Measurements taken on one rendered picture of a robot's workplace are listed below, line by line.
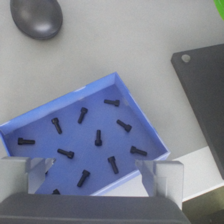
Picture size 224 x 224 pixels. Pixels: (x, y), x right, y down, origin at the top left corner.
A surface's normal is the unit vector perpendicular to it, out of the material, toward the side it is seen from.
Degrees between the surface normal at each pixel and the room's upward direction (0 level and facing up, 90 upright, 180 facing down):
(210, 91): 0
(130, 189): 0
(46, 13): 33
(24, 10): 40
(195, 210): 0
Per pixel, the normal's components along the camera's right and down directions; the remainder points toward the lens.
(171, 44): 0.04, -0.45
